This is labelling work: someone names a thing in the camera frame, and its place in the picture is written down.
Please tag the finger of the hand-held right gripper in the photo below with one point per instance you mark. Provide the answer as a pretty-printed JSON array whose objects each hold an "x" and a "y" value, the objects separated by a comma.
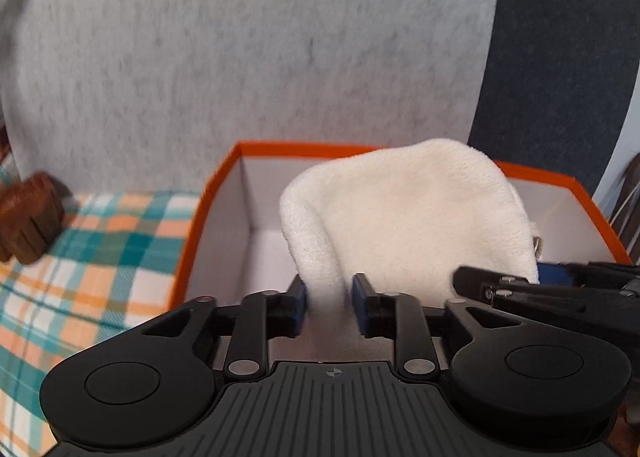
[
  {"x": 555, "y": 273},
  {"x": 520, "y": 293}
]

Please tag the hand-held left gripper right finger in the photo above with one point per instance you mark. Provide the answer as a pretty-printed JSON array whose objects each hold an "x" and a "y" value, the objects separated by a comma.
[{"x": 359, "y": 308}]

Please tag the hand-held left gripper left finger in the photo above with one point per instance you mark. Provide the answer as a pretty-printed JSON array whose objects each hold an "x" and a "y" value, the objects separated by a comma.
[{"x": 298, "y": 308}]

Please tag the white fluffy cloth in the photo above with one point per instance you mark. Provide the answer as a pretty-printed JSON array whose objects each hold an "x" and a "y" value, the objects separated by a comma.
[{"x": 410, "y": 217}]

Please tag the orange cardboard box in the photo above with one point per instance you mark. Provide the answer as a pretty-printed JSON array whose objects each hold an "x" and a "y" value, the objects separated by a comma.
[{"x": 220, "y": 237}]

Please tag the dark wooden chair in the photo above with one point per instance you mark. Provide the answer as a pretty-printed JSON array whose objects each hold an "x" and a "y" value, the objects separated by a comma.
[{"x": 627, "y": 217}]

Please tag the plaid blanket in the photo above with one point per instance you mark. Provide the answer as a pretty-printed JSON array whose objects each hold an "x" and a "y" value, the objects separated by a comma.
[{"x": 100, "y": 257}]

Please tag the dark blue cushion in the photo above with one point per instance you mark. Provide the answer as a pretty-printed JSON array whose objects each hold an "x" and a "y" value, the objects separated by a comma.
[{"x": 555, "y": 62}]

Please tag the light grey cushion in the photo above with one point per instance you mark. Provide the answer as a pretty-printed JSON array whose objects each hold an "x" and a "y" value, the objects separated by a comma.
[{"x": 240, "y": 47}]

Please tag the brown wooden basket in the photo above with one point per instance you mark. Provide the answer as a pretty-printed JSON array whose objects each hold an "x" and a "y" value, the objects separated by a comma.
[{"x": 30, "y": 219}]

